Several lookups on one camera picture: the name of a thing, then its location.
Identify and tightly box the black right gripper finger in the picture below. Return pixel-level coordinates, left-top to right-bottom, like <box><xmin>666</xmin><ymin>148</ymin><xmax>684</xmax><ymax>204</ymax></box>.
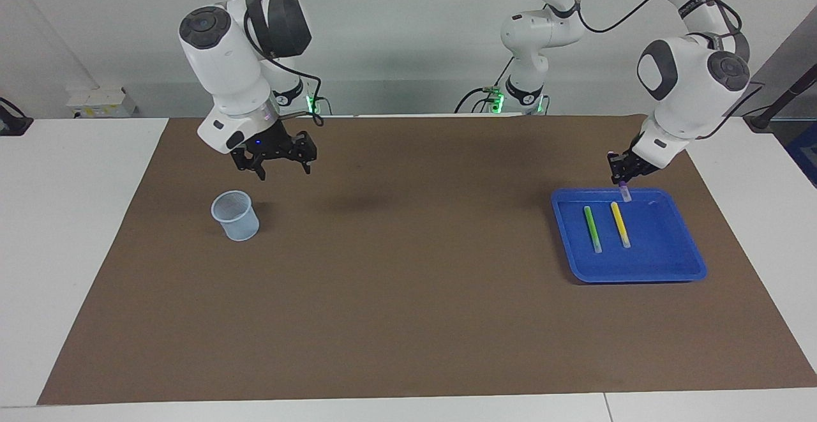
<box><xmin>294</xmin><ymin>131</ymin><xmax>318</xmax><ymax>175</ymax></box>
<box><xmin>231</xmin><ymin>151</ymin><xmax>267</xmax><ymax>180</ymax></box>

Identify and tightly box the purple pen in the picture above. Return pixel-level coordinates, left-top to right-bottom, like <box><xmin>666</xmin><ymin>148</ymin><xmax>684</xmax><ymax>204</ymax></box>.
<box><xmin>608</xmin><ymin>151</ymin><xmax>633</xmax><ymax>202</ymax></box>

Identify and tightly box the yellow pen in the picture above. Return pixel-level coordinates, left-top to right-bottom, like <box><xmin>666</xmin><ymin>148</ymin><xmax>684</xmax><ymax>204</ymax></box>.
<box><xmin>610</xmin><ymin>202</ymin><xmax>631</xmax><ymax>249</ymax></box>

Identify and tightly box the green pen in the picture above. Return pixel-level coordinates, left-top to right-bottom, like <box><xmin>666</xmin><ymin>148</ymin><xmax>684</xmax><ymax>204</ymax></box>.
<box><xmin>583</xmin><ymin>206</ymin><xmax>603</xmax><ymax>254</ymax></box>

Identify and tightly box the blue plastic tray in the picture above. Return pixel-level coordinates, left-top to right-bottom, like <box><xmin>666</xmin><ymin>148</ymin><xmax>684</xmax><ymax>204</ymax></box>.
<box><xmin>550</xmin><ymin>187</ymin><xmax>708</xmax><ymax>283</ymax></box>

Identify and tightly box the pale blue mesh pen cup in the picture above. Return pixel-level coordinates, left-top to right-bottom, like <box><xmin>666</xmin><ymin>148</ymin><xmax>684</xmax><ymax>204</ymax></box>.
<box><xmin>211</xmin><ymin>190</ymin><xmax>260</xmax><ymax>242</ymax></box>

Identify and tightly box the black stand pole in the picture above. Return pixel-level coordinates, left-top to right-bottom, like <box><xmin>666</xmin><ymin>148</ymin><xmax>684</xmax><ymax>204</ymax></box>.
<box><xmin>744</xmin><ymin>63</ymin><xmax>817</xmax><ymax>132</ymax></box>

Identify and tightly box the blue crate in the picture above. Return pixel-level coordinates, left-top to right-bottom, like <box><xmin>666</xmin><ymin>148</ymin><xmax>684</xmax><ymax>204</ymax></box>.
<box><xmin>784</xmin><ymin>122</ymin><xmax>817</xmax><ymax>188</ymax></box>

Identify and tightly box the brown table mat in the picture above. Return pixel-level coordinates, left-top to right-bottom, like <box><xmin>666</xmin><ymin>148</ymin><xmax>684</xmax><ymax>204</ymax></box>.
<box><xmin>37</xmin><ymin>114</ymin><xmax>817</xmax><ymax>405</ymax></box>

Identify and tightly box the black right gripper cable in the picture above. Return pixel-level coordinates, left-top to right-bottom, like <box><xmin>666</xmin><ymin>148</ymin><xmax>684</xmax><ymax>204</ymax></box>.
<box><xmin>246</xmin><ymin>0</ymin><xmax>324</xmax><ymax>126</ymax></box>

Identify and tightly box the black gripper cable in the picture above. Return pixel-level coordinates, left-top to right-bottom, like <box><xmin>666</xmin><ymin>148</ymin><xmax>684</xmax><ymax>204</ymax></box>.
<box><xmin>571</xmin><ymin>0</ymin><xmax>763</xmax><ymax>142</ymax></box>
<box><xmin>246</xmin><ymin>0</ymin><xmax>324</xmax><ymax>126</ymax></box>

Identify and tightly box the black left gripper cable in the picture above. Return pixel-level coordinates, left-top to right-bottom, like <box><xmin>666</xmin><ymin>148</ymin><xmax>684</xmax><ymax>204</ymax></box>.
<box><xmin>571</xmin><ymin>0</ymin><xmax>763</xmax><ymax>142</ymax></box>

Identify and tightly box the black left base cable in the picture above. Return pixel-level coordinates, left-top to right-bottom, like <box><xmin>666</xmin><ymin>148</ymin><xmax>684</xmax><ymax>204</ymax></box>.
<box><xmin>454</xmin><ymin>57</ymin><xmax>514</xmax><ymax>115</ymax></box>

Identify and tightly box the white wall socket box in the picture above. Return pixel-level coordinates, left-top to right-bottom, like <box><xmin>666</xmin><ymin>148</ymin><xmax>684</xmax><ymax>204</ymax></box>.
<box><xmin>67</xmin><ymin>87</ymin><xmax>138</xmax><ymax>118</ymax></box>

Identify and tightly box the black clamp mount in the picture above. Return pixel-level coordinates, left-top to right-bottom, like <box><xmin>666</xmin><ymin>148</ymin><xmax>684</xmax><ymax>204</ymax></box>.
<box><xmin>0</xmin><ymin>98</ymin><xmax>34</xmax><ymax>137</ymax></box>

